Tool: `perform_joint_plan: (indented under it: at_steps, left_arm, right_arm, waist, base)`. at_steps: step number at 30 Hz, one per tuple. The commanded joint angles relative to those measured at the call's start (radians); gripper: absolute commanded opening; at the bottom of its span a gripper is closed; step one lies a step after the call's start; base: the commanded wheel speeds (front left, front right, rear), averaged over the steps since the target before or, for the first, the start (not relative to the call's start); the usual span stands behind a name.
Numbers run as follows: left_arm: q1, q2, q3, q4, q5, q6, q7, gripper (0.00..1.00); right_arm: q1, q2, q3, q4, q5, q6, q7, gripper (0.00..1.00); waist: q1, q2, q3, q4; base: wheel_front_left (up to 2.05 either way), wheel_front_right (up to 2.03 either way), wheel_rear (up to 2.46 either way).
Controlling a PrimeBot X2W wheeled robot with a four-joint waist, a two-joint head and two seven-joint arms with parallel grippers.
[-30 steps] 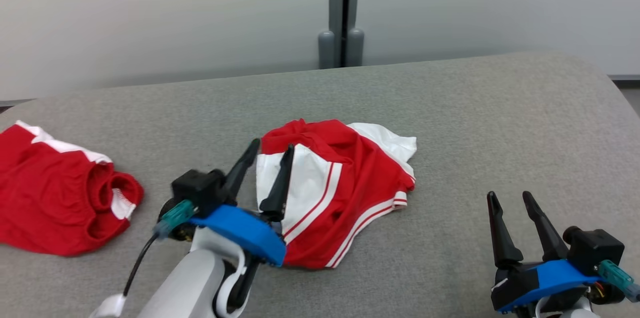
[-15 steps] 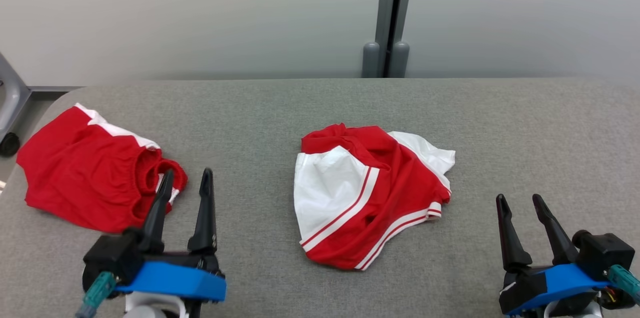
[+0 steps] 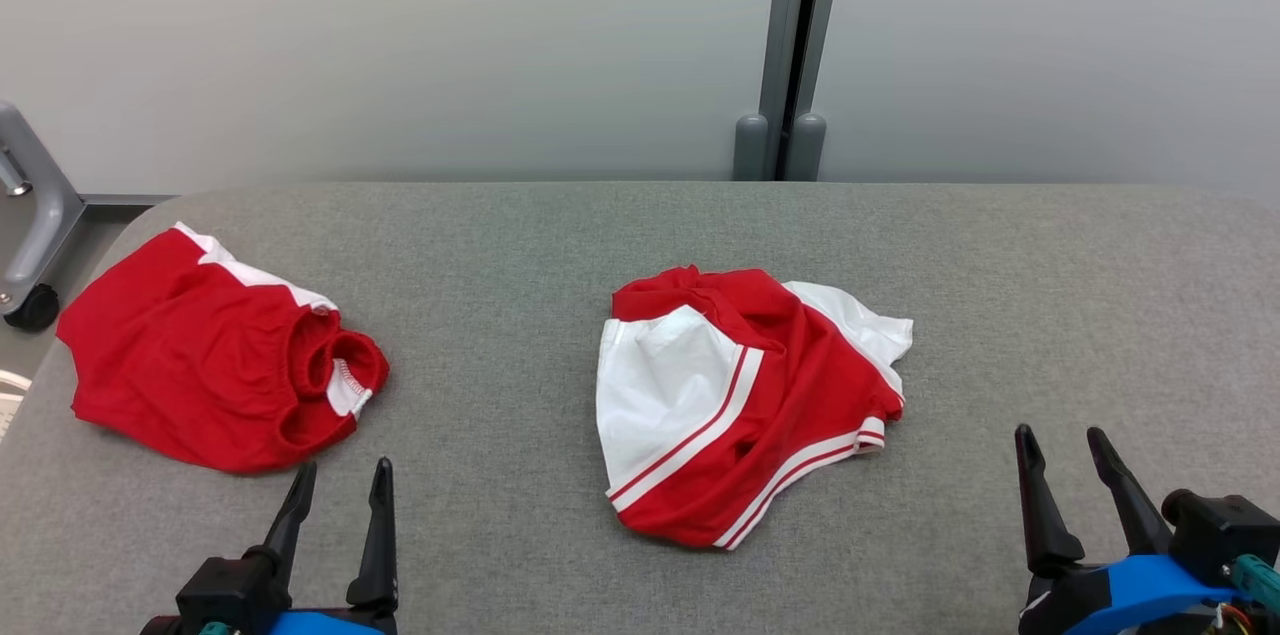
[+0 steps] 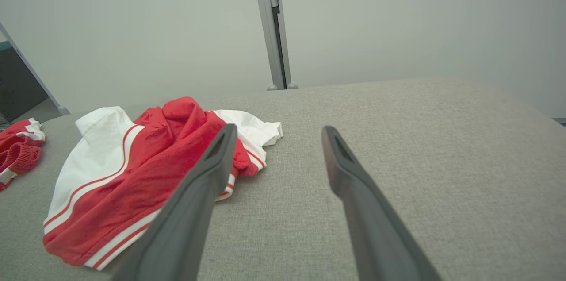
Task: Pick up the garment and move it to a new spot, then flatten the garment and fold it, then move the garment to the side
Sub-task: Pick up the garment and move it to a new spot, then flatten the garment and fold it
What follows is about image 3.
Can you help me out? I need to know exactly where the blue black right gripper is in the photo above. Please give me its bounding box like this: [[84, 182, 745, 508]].
[[1015, 424, 1241, 635]]

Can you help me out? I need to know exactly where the pale round floor object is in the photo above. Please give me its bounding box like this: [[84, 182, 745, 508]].
[[0, 370, 33, 440]]

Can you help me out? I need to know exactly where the red white lettered jersey shirt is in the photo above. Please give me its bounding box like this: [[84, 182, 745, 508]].
[[596, 265, 914, 552]]

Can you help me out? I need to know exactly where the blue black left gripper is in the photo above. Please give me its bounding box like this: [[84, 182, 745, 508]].
[[243, 457, 399, 635]]

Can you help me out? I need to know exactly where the grey partition post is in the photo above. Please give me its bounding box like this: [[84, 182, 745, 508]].
[[733, 0, 851, 182]]

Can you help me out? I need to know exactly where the black caster wheel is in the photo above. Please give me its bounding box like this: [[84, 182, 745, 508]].
[[3, 283, 61, 332]]

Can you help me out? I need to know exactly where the plain red shirt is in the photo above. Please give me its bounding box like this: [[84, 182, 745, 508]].
[[57, 222, 390, 474]]

